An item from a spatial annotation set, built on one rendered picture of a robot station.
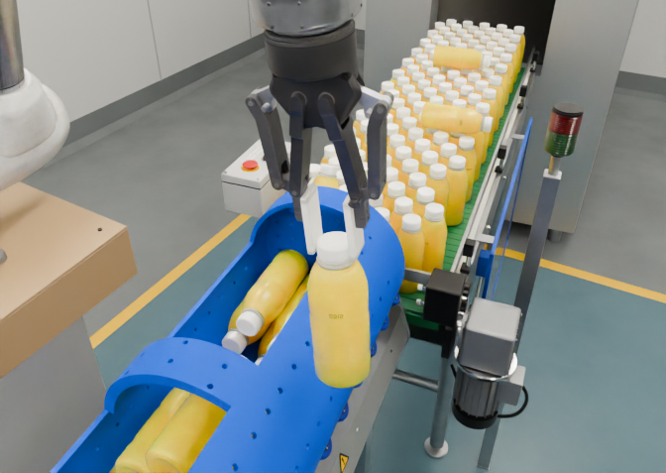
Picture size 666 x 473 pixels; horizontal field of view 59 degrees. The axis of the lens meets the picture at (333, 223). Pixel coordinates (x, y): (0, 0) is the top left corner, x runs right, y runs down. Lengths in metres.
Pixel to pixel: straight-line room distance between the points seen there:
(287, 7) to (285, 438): 0.48
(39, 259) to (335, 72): 0.81
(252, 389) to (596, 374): 1.97
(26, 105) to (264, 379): 0.65
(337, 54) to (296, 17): 0.05
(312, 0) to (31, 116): 0.78
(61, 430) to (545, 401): 1.65
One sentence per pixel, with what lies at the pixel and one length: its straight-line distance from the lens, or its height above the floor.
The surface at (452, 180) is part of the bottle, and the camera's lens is 1.48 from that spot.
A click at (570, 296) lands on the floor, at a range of 2.87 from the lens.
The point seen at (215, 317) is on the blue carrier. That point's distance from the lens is 1.05.
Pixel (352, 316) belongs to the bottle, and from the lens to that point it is 0.63.
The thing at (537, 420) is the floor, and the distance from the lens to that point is 2.33.
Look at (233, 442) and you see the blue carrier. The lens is 0.70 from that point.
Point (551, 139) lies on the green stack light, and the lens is 1.38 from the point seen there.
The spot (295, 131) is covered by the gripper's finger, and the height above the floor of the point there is 1.54.
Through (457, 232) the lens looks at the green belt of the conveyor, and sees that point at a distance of 1.54.
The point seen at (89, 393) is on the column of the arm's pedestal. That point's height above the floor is 0.74.
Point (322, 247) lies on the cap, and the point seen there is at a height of 1.41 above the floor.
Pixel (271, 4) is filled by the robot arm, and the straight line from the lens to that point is 0.47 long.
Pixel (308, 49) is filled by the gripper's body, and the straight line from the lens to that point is 0.48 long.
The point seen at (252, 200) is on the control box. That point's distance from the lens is 1.37.
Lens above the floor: 1.77
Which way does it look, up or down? 34 degrees down
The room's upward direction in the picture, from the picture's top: straight up
